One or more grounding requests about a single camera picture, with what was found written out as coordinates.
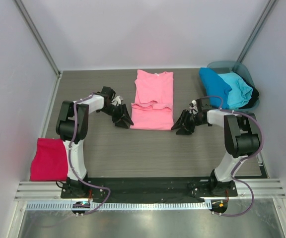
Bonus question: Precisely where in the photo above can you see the light pink t shirt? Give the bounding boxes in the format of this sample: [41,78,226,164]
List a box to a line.
[130,69,174,130]

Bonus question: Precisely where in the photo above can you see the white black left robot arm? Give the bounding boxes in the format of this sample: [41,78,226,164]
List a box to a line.
[56,86,134,191]

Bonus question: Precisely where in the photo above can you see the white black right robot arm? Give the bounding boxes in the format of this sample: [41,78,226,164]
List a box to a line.
[172,97,264,198]

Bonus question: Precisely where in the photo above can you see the blue t shirt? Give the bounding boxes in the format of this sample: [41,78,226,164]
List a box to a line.
[199,67,232,110]

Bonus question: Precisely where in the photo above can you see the cyan t shirt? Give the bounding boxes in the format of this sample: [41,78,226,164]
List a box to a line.
[219,72,253,109]

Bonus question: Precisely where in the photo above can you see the teal plastic basket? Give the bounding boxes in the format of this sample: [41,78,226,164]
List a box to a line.
[207,61,259,112]

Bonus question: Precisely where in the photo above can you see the black t shirt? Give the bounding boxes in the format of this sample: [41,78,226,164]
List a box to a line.
[240,78,260,109]

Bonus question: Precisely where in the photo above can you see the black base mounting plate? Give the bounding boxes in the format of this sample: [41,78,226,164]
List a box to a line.
[60,176,238,199]

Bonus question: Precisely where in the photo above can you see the magenta folded t shirt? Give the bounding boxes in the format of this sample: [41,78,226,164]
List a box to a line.
[30,138,68,181]

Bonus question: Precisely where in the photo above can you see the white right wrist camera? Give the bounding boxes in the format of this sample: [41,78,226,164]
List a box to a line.
[189,100,198,115]

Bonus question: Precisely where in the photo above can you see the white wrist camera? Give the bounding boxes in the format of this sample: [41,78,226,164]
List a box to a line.
[111,96,123,106]
[189,100,198,115]

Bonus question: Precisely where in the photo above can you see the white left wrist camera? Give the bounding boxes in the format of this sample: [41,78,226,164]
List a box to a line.
[111,96,123,106]

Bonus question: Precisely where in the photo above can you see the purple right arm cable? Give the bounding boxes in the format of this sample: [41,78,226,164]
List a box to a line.
[195,95,265,217]

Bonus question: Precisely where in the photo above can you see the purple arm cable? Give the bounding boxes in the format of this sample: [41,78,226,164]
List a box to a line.
[68,93,111,215]
[195,95,265,217]

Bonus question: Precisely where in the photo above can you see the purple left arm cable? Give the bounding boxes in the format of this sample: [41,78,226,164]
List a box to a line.
[68,93,111,215]

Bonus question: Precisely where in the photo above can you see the aluminium frame rail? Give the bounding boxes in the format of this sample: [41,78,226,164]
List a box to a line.
[15,179,285,204]

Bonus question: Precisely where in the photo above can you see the left aluminium corner post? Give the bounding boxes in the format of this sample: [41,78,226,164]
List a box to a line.
[13,0,61,78]

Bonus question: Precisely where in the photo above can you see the aluminium corner post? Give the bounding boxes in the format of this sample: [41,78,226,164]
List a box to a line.
[13,0,61,78]
[237,0,279,63]

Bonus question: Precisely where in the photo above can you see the slotted white cable duct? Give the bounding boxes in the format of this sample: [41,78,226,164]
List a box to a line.
[26,200,212,211]

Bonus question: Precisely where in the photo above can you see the right aluminium corner post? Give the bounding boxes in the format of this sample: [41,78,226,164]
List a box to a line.
[237,0,279,63]

